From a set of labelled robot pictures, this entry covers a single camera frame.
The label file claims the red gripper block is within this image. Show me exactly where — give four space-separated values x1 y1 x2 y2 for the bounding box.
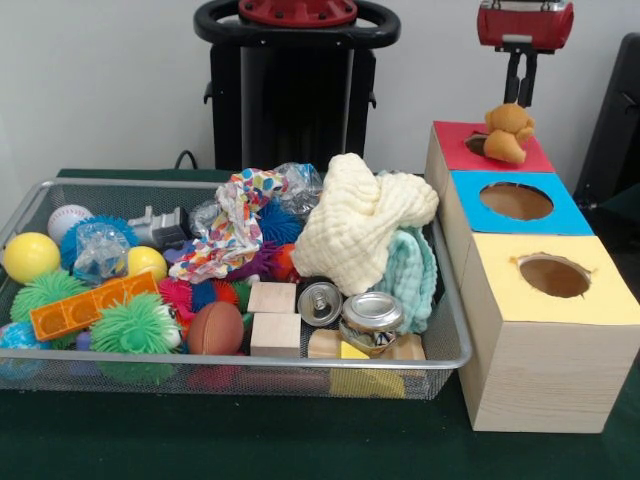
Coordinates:
476 0 575 109

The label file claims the golden brown plush animal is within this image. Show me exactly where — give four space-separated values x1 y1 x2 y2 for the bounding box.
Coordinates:
482 102 537 164

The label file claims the cream knitted cloth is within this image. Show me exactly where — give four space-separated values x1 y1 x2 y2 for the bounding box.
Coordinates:
291 152 441 296

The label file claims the mint green quilted cloth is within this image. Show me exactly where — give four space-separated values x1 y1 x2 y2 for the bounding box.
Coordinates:
374 169 439 335

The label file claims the colourful dotted cloth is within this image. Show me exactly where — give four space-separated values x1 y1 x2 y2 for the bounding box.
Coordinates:
168 167 291 285

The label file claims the wooden box with three holes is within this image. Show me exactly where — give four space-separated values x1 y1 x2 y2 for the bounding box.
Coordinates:
424 119 640 434

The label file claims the black flat panel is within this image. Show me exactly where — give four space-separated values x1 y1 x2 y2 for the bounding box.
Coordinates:
573 32 640 211

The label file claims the dark green table cloth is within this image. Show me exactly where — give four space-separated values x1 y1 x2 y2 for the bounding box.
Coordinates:
599 180 640 214
0 168 640 480

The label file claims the pale wooden cube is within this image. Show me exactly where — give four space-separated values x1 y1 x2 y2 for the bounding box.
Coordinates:
249 312 303 359
246 281 298 315

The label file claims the brown toy football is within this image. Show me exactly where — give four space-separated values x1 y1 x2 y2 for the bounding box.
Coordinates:
187 300 245 356

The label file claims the green spiky ball with eyes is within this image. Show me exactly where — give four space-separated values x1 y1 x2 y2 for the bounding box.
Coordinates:
89 292 184 356

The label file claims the white baseball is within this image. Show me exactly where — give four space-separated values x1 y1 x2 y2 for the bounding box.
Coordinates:
47 204 94 241

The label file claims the orange building block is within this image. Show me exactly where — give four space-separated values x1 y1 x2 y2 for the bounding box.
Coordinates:
29 271 161 341

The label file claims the yellow ball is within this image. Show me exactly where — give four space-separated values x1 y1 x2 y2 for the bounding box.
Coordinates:
3 232 62 285

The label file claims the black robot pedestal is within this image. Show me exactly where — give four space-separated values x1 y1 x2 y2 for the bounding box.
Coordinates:
193 0 402 174

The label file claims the shallow wire mesh bin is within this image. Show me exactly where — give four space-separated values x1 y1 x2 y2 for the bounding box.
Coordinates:
0 178 474 401

